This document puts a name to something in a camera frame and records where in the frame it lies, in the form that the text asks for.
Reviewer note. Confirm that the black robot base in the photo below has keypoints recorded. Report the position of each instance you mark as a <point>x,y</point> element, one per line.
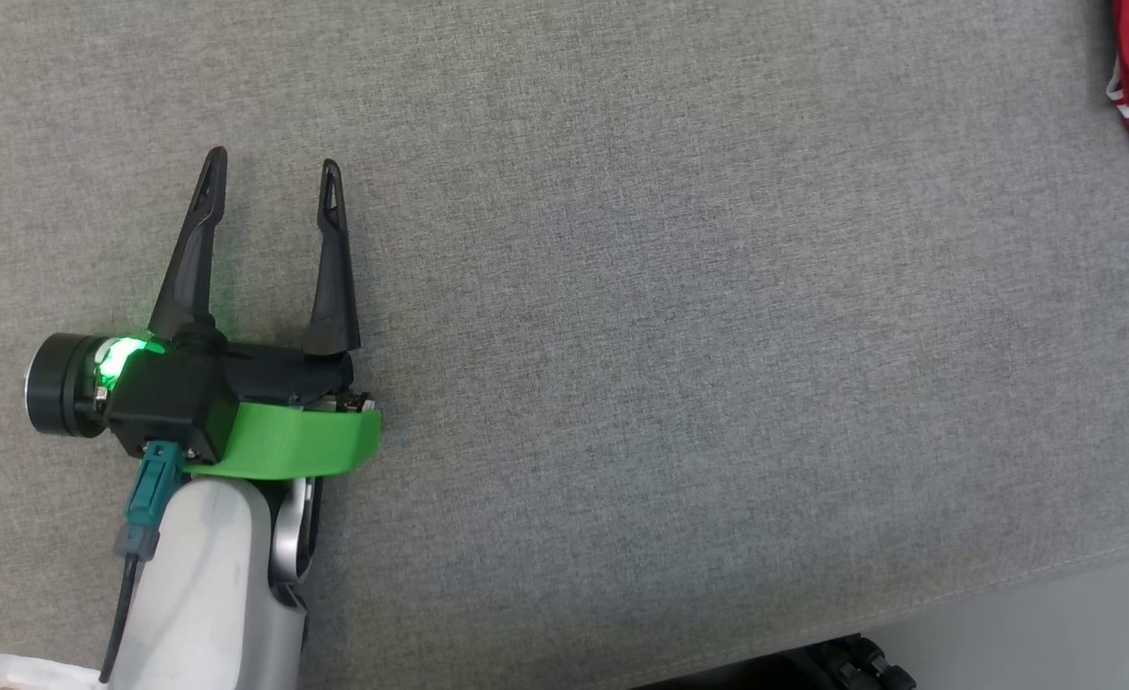
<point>842,666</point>

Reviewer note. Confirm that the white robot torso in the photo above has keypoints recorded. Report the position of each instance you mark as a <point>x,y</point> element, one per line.
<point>9,676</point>

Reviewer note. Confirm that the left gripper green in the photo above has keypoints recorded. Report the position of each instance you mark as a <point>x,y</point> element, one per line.
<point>296,441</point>

